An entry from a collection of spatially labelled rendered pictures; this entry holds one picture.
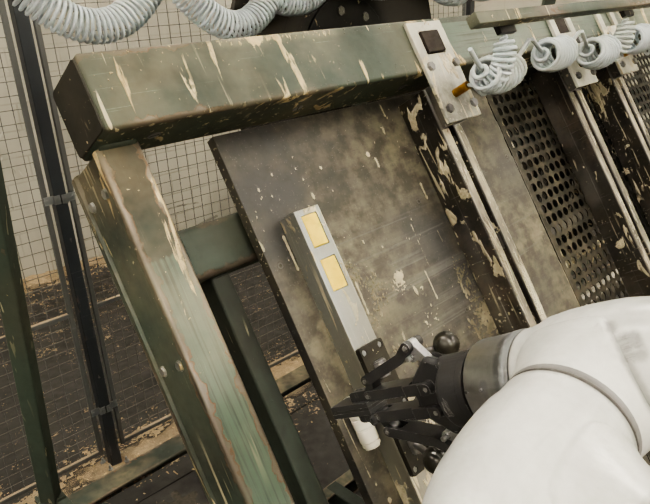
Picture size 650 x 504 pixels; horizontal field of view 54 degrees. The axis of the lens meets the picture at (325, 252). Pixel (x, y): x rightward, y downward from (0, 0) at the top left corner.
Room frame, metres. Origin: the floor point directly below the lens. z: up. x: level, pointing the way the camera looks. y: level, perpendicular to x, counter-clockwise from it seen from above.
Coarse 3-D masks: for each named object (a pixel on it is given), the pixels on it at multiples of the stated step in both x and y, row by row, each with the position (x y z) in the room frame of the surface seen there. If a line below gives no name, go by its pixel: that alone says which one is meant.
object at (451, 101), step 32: (416, 32) 1.18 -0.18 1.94; (512, 32) 1.11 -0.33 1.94; (448, 64) 1.19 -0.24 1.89; (512, 64) 1.09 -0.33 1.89; (416, 96) 1.18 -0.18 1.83; (448, 96) 1.14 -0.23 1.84; (416, 128) 1.18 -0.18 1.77; (448, 128) 1.15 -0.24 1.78; (448, 160) 1.13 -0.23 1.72; (448, 192) 1.13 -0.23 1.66; (480, 192) 1.12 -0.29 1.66; (480, 224) 1.08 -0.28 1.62; (480, 256) 1.08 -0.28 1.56; (512, 256) 1.07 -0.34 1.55; (480, 288) 1.07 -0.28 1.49; (512, 288) 1.03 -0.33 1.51; (512, 320) 1.03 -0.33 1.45
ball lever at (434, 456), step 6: (408, 444) 0.76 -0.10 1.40; (414, 444) 0.75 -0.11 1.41; (420, 444) 0.74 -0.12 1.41; (414, 450) 0.75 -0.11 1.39; (420, 450) 0.72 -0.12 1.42; (426, 450) 0.68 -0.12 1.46; (432, 450) 0.67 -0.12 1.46; (438, 450) 0.67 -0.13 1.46; (426, 456) 0.67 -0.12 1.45; (432, 456) 0.66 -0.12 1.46; (438, 456) 0.66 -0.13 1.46; (426, 462) 0.66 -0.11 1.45; (432, 462) 0.66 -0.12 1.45; (438, 462) 0.66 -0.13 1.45; (426, 468) 0.66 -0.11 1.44; (432, 468) 0.66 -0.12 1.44
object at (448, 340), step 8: (440, 336) 0.78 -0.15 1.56; (448, 336) 0.78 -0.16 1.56; (456, 336) 0.78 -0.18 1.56; (440, 344) 0.77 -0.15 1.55; (448, 344) 0.77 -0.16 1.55; (456, 344) 0.77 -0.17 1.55; (440, 352) 0.77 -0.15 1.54; (448, 352) 0.77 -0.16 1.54; (376, 360) 0.81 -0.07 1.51; (384, 360) 0.81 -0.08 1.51; (384, 376) 0.80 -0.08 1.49
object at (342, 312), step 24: (288, 216) 0.90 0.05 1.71; (288, 240) 0.90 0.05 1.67; (312, 264) 0.87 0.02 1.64; (312, 288) 0.87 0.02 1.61; (336, 312) 0.84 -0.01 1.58; (360, 312) 0.86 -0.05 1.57; (336, 336) 0.84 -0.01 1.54; (360, 336) 0.83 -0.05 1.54; (360, 384) 0.80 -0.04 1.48; (384, 456) 0.77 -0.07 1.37; (408, 480) 0.74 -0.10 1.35
